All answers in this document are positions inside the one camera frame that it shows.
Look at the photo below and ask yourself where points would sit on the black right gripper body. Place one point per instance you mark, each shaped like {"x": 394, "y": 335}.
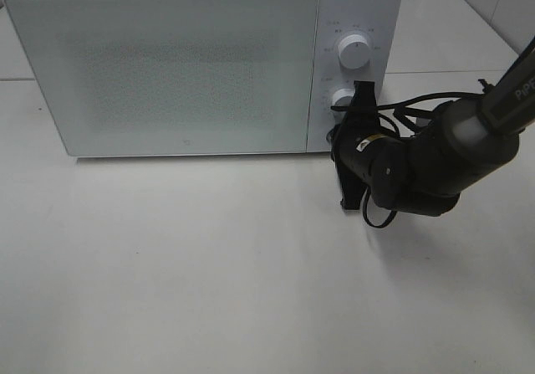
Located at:
{"x": 355, "y": 142}

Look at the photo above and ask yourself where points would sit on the white microwave knob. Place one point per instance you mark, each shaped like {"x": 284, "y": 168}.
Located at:
{"x": 341, "y": 100}
{"x": 354, "y": 51}

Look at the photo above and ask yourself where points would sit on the white microwave door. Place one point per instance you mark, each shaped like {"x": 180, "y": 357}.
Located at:
{"x": 172, "y": 77}

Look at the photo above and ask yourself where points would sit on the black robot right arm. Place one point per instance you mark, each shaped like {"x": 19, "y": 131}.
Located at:
{"x": 418, "y": 155}

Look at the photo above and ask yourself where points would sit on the white microwave oven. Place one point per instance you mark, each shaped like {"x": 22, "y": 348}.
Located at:
{"x": 355, "y": 14}

